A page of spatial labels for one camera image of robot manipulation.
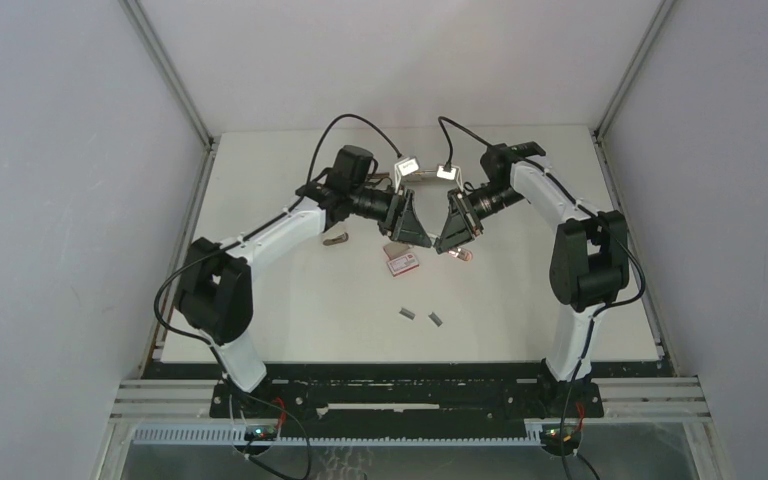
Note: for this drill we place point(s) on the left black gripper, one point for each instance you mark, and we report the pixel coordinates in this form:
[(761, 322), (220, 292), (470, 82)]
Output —
[(399, 221)]

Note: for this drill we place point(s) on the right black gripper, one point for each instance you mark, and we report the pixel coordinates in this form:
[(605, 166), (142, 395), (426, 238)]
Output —
[(462, 225)]

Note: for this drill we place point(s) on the red white staple box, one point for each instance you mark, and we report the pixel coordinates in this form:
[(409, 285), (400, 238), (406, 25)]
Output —
[(402, 264)]

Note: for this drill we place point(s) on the silver staple strip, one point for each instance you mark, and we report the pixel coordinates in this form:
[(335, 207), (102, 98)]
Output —
[(435, 319), (407, 313)]

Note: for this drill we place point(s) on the staple box tray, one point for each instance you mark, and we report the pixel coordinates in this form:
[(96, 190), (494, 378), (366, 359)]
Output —
[(395, 249)]

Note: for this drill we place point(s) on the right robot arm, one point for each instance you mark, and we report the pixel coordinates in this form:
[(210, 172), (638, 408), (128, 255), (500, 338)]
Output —
[(589, 263)]

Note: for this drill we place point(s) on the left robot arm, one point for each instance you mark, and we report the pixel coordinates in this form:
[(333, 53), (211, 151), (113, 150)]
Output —
[(215, 289)]

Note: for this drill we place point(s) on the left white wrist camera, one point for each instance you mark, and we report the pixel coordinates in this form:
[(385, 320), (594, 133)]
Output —
[(404, 167)]

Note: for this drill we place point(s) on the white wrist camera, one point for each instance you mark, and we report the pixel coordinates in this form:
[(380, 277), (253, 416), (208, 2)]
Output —
[(404, 167), (451, 173)]

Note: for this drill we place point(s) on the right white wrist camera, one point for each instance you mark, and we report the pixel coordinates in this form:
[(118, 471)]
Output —
[(451, 173)]

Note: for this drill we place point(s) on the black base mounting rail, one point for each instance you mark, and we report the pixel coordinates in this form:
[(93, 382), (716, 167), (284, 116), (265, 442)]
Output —
[(422, 401)]

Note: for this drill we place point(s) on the right controller board with wires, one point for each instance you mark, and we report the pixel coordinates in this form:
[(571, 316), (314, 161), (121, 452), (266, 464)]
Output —
[(563, 442)]

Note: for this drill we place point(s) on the controller board with wires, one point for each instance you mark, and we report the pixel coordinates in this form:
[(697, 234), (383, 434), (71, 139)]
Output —
[(563, 442), (266, 433)]

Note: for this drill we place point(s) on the left controller board with wires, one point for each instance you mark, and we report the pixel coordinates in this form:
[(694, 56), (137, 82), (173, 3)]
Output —
[(266, 433)]

